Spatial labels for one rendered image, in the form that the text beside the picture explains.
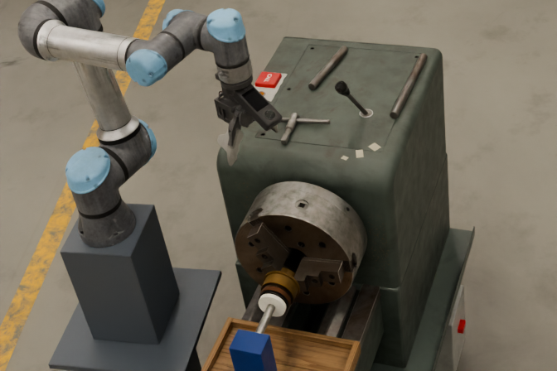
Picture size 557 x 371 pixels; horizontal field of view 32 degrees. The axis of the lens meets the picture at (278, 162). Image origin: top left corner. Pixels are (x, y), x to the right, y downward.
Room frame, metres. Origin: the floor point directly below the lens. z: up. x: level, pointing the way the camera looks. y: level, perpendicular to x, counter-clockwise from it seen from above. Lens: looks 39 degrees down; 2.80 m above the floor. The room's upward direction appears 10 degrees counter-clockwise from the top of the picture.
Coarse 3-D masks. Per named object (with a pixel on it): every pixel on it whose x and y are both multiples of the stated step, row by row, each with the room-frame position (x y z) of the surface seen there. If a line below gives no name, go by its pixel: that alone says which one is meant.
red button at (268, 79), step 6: (264, 72) 2.33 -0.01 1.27; (270, 72) 2.32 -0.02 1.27; (258, 78) 2.31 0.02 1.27; (264, 78) 2.30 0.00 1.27; (270, 78) 2.30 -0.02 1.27; (276, 78) 2.29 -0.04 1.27; (258, 84) 2.28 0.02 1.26; (264, 84) 2.27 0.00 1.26; (270, 84) 2.26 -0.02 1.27; (276, 84) 2.27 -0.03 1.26
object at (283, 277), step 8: (272, 272) 1.68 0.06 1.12; (280, 272) 1.67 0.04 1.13; (288, 272) 1.69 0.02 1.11; (264, 280) 1.69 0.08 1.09; (272, 280) 1.66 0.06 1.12; (280, 280) 1.65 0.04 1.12; (288, 280) 1.66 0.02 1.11; (296, 280) 1.66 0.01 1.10; (264, 288) 1.64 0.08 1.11; (272, 288) 1.63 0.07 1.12; (280, 288) 1.63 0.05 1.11; (288, 288) 1.63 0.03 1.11; (296, 288) 1.65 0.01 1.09; (280, 296) 1.61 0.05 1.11; (288, 296) 1.62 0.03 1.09; (288, 304) 1.61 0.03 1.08
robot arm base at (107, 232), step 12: (120, 204) 1.96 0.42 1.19; (84, 216) 1.93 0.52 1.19; (96, 216) 1.92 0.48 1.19; (108, 216) 1.92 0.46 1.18; (120, 216) 1.94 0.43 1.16; (132, 216) 1.97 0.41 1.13; (84, 228) 1.93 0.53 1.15; (96, 228) 1.91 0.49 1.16; (108, 228) 1.91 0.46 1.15; (120, 228) 1.92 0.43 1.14; (132, 228) 1.95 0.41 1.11; (84, 240) 1.93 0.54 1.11; (96, 240) 1.91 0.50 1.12; (108, 240) 1.90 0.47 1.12; (120, 240) 1.91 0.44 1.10
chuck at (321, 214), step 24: (288, 192) 1.83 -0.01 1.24; (264, 216) 1.77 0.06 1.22; (288, 216) 1.75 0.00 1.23; (312, 216) 1.74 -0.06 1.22; (336, 216) 1.76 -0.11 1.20; (240, 240) 1.81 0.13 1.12; (288, 240) 1.75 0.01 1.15; (312, 240) 1.72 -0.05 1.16; (336, 240) 1.70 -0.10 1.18; (360, 240) 1.75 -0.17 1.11; (312, 288) 1.73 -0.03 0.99; (336, 288) 1.70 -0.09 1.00
